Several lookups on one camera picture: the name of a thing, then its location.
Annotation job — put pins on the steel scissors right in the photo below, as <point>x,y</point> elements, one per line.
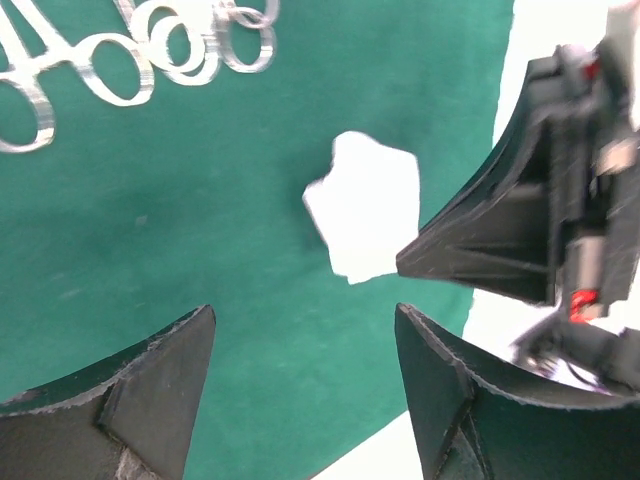
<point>208,26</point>

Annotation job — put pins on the green surgical cloth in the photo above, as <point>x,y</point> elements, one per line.
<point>133,216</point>

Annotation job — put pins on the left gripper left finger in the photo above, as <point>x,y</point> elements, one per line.
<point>127,416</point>

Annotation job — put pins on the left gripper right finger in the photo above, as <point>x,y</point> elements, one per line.
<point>475,416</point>

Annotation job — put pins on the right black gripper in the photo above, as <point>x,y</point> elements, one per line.
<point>495,234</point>

